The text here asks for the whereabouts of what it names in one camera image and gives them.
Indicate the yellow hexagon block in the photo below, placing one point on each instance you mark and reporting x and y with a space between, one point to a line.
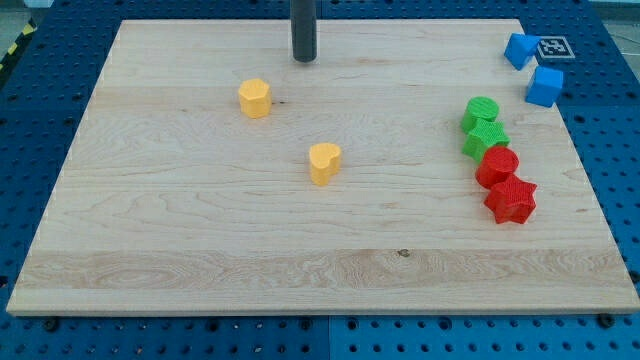
255 98

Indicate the red star block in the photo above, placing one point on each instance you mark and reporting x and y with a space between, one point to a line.
511 200

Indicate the light wooden board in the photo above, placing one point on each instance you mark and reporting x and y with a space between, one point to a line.
172 202

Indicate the red cylinder block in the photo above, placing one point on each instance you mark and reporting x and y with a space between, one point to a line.
496 165

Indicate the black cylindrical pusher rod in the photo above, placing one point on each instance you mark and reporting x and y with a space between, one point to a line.
303 30

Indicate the blue cube block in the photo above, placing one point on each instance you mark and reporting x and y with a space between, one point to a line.
545 86

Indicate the yellow heart block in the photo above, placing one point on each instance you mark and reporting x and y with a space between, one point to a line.
325 162

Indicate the green star block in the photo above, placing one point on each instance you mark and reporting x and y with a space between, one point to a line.
484 135

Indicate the green cylinder block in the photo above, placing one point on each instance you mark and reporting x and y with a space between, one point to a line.
479 108

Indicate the blue triangle block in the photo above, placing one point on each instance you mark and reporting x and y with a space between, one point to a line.
520 49

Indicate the black white fiducial tag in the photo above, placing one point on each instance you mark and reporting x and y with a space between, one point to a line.
554 47

